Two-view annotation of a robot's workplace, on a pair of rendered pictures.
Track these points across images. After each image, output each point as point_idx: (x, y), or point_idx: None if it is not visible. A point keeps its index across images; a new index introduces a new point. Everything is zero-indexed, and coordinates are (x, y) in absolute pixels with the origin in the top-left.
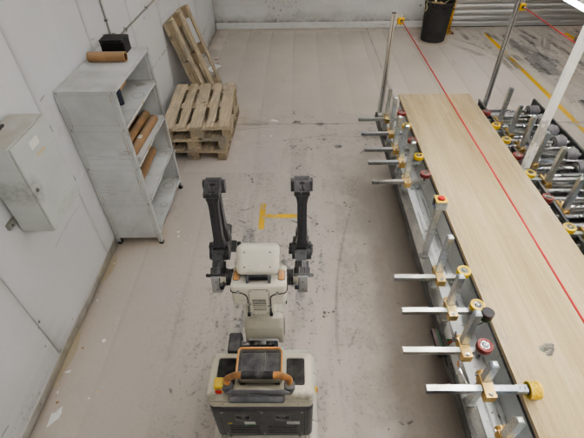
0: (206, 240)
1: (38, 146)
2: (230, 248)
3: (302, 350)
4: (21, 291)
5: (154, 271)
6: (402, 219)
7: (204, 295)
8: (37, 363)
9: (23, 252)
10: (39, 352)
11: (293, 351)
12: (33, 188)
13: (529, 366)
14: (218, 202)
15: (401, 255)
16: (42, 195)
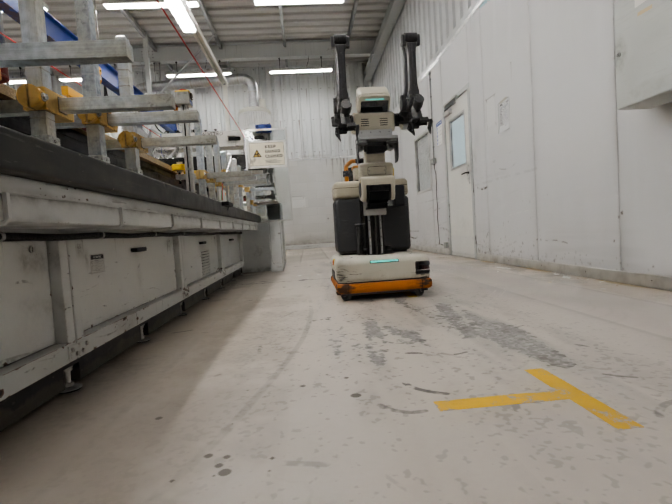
0: (652, 342)
1: (644, 4)
2: (402, 104)
3: (349, 259)
4: (624, 166)
5: (666, 312)
6: (17, 436)
7: (528, 310)
8: (601, 242)
9: (645, 133)
10: (607, 236)
11: (358, 258)
12: (616, 50)
13: None
14: (403, 53)
15: (136, 369)
16: (621, 62)
